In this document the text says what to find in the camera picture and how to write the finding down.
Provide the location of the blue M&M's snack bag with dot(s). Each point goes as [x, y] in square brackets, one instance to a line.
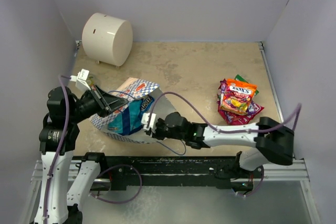
[146, 103]

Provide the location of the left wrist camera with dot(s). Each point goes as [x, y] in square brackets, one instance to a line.
[80, 80]

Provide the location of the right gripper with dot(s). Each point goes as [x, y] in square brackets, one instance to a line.
[155, 132]

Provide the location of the red Real snack bag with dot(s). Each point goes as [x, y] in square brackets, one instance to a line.
[235, 119]

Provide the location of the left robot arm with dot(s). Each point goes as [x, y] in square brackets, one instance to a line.
[59, 202]

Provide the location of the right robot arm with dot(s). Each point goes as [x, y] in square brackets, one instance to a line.
[268, 140]

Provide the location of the green Fox's candy bag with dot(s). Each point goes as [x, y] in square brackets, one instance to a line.
[240, 78]

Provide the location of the purple Fox's berries candy bag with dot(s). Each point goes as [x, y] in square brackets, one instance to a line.
[253, 108]

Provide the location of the white cylindrical container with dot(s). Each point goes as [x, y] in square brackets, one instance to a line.
[107, 39]

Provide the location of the teal blue snack bag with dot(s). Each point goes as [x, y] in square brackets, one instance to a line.
[128, 121]

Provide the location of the orange Fox's fruits candy bag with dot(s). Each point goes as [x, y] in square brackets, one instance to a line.
[238, 96]

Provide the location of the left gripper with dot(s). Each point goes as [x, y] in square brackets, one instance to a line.
[102, 98]

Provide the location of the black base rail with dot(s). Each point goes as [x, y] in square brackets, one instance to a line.
[221, 172]

